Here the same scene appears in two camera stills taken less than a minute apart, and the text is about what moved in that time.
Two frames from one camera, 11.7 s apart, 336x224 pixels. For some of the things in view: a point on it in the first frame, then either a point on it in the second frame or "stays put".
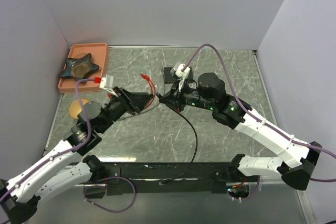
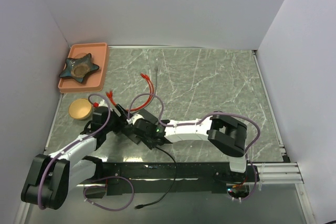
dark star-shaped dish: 79,67 stays put
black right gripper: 174,97 → 150,145
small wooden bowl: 75,109 stays put
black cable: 192,162 → 142,205
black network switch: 170,78 → 132,137
